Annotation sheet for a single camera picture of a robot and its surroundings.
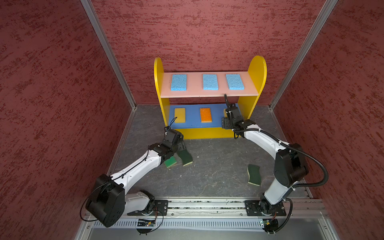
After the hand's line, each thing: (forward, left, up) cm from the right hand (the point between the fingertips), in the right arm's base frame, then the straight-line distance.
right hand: (231, 122), depth 92 cm
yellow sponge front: (+5, +32, +4) cm, 33 cm away
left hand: (-14, +33, -3) cm, 36 cm away
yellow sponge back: (-9, +7, +18) cm, 21 cm away
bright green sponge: (-19, +39, -13) cm, 45 cm away
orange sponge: (+5, +15, +1) cm, 16 cm away
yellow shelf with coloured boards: (+18, +12, -2) cm, 22 cm away
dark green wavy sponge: (-17, +29, -14) cm, 36 cm away
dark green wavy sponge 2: (-27, -11, -12) cm, 32 cm away
